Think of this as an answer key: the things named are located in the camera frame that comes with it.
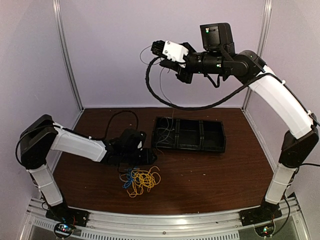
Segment aluminium front rail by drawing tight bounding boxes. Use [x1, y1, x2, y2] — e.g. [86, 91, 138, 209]
[16, 197, 311, 240]

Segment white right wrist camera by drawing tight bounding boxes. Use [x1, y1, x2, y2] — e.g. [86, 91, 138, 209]
[151, 40, 189, 68]

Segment black three-compartment bin tray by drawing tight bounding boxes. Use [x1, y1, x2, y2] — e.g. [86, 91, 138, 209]
[151, 116, 227, 154]

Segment aluminium frame post left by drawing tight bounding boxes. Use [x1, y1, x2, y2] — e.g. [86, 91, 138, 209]
[52, 0, 84, 112]

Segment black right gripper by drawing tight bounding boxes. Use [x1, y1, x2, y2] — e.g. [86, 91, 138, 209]
[160, 41, 226, 83]

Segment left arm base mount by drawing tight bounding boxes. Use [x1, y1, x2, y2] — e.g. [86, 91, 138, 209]
[45, 204, 89, 227]

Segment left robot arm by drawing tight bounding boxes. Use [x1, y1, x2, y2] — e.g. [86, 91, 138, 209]
[15, 114, 157, 222]

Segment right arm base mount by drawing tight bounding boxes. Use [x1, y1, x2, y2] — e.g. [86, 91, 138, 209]
[239, 202, 282, 227]

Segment yellow cable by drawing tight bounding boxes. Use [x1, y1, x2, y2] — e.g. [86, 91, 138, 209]
[126, 165, 162, 198]

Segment aluminium frame post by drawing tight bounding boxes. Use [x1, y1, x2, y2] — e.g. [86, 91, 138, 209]
[241, 0, 273, 111]
[52, 0, 84, 112]

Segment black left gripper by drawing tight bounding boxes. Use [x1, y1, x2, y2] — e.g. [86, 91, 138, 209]
[121, 147, 158, 166]

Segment grey cable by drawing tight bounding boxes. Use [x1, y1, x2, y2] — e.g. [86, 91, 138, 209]
[153, 116, 181, 156]
[139, 46, 176, 118]

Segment blue cable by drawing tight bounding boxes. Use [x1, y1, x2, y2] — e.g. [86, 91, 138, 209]
[118, 167, 141, 190]

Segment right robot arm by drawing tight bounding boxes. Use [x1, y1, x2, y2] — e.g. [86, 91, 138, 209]
[151, 22, 319, 221]

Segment aluminium frame post right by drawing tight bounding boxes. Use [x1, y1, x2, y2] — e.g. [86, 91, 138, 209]
[241, 0, 273, 111]

